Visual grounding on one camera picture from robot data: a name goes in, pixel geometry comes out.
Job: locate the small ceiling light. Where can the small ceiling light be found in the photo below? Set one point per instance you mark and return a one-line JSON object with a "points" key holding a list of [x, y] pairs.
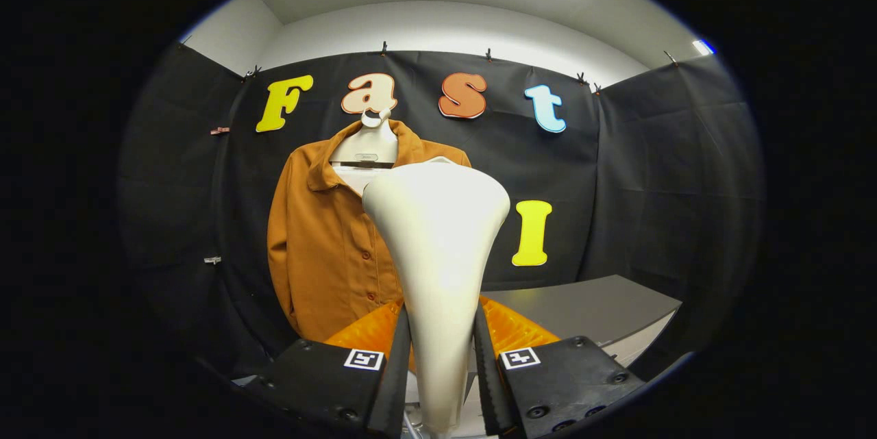
{"points": [[703, 47]]}

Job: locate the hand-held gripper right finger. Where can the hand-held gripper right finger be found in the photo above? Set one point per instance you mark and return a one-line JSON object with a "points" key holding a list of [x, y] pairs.
{"points": [[485, 377]]}

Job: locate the grey table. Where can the grey table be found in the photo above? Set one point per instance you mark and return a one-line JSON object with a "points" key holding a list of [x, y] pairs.
{"points": [[589, 305]]}

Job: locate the orange button-up shirt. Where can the orange button-up shirt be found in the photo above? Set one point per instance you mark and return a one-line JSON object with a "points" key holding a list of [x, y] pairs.
{"points": [[329, 254]]}

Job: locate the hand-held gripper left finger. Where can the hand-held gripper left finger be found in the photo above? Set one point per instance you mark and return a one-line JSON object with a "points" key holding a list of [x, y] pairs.
{"points": [[399, 377]]}

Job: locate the white mannequin torso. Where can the white mannequin torso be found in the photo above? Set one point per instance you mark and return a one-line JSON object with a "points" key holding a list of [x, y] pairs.
{"points": [[366, 144]]}

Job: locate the white garment steamer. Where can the white garment steamer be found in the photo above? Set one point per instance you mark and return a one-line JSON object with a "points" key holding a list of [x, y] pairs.
{"points": [[438, 240]]}

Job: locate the black backdrop cloth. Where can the black backdrop cloth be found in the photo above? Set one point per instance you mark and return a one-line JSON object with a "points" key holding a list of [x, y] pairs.
{"points": [[651, 172]]}

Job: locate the row of black clips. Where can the row of black clips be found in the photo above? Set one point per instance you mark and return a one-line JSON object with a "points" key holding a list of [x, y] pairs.
{"points": [[488, 55]]}

